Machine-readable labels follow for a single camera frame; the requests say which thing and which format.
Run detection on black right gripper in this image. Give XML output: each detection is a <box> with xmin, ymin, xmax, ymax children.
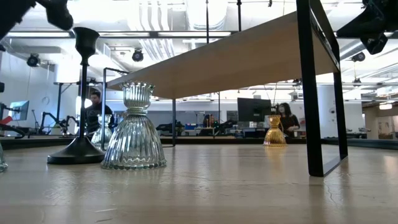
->
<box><xmin>336</xmin><ymin>0</ymin><xmax>398</xmax><ymax>55</ymax></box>

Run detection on tall black metal candlestick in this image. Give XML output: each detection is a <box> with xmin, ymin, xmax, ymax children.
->
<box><xmin>236</xmin><ymin>0</ymin><xmax>242</xmax><ymax>32</ymax></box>
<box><xmin>47</xmin><ymin>26</ymin><xmax>106</xmax><ymax>166</ymax></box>
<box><xmin>205</xmin><ymin>0</ymin><xmax>210</xmax><ymax>45</ymax></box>

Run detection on amber glass candle holder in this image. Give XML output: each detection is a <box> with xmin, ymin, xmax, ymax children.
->
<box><xmin>263</xmin><ymin>114</ymin><xmax>287</xmax><ymax>147</ymax></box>

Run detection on clear glass flask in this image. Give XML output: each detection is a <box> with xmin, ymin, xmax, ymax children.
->
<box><xmin>100</xmin><ymin>81</ymin><xmax>168</xmax><ymax>170</ymax></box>

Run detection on black ceiling spotlight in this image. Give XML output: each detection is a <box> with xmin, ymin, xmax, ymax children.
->
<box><xmin>351</xmin><ymin>51</ymin><xmax>366</xmax><ymax>63</ymax></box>
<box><xmin>26</xmin><ymin>54</ymin><xmax>40</xmax><ymax>68</ymax></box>
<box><xmin>131</xmin><ymin>48</ymin><xmax>144</xmax><ymax>63</ymax></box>

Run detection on black overhead light bar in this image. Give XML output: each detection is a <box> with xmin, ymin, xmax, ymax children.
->
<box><xmin>6</xmin><ymin>29</ymin><xmax>398</xmax><ymax>40</ymax></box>

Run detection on small lit monitor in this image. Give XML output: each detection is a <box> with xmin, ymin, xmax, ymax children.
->
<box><xmin>8</xmin><ymin>100</ymin><xmax>30</xmax><ymax>121</ymax></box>

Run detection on person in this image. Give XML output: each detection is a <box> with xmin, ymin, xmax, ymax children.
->
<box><xmin>277</xmin><ymin>102</ymin><xmax>301</xmax><ymax>138</ymax></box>
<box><xmin>84</xmin><ymin>90</ymin><xmax>115</xmax><ymax>134</ymax></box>

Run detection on wooden shelf riser black legs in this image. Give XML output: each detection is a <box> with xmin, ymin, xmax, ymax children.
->
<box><xmin>101</xmin><ymin>0</ymin><xmax>348</xmax><ymax>177</ymax></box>

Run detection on large black monitor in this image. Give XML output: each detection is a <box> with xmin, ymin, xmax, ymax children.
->
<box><xmin>237</xmin><ymin>97</ymin><xmax>272</xmax><ymax>123</ymax></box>

